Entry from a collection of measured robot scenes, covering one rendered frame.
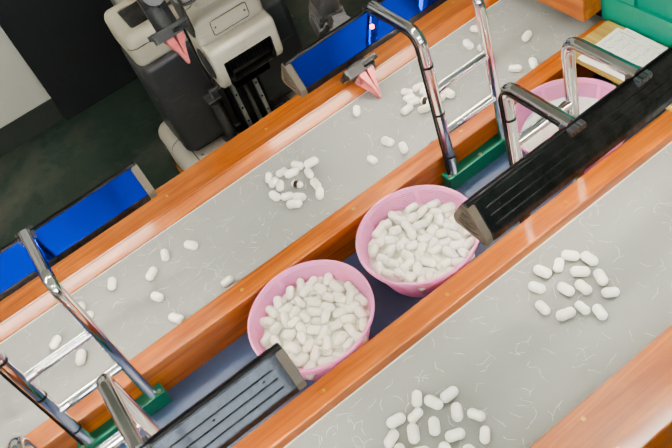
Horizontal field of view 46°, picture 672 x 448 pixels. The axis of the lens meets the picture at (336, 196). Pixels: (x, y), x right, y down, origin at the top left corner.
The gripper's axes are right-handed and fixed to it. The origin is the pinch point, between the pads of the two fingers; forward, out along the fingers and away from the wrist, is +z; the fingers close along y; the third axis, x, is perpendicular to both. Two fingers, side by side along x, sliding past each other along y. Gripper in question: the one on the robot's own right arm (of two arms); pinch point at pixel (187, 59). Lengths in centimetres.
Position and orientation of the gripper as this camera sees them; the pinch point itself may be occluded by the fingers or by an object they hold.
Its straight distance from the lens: 198.7
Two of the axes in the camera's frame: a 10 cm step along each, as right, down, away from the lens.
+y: 8.1, -5.5, 2.0
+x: -3.4, -1.7, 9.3
